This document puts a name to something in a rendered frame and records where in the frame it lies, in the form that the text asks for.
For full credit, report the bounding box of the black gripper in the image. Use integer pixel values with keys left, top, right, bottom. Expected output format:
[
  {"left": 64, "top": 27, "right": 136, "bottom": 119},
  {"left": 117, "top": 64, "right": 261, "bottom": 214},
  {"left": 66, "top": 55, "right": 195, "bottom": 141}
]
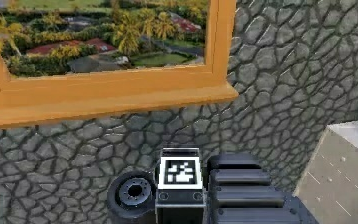
[{"left": 106, "top": 170, "right": 159, "bottom": 224}]

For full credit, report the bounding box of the orange framed window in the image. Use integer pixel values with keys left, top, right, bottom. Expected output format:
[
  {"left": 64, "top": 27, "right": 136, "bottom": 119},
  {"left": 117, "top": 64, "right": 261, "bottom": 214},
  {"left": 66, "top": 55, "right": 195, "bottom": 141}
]
[{"left": 0, "top": 0, "right": 240, "bottom": 129}]

